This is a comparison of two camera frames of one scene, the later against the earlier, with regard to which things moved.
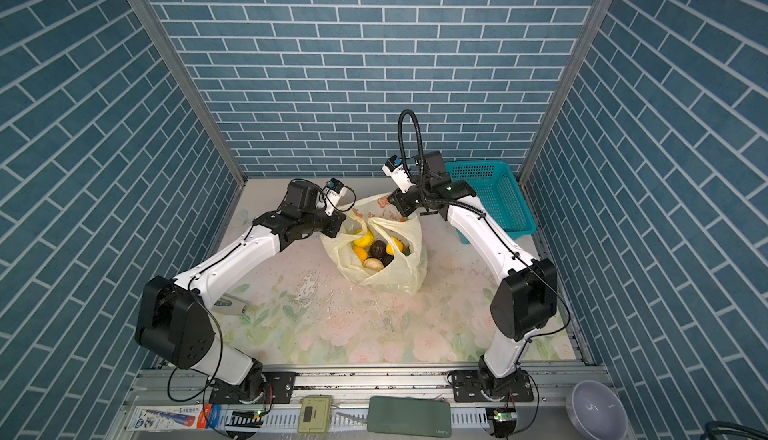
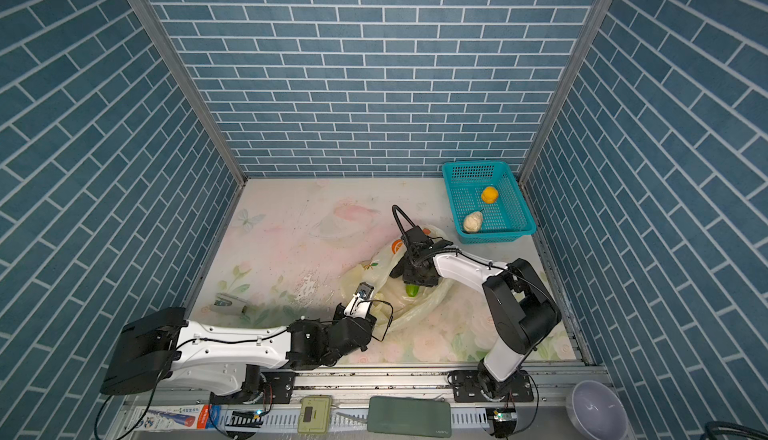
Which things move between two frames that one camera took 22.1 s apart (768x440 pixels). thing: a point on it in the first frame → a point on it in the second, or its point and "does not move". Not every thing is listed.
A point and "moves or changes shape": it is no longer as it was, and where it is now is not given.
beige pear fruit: (373, 264) moves or changes shape
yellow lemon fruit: (364, 241) → (489, 195)
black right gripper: (402, 202) → (407, 277)
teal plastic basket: (495, 185) does not move
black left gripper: (334, 220) → (371, 322)
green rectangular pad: (405, 415) does not move
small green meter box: (314, 416) does not move
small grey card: (229, 304) does not move
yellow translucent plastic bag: (404, 275) → (398, 305)
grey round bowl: (598, 411) does not move
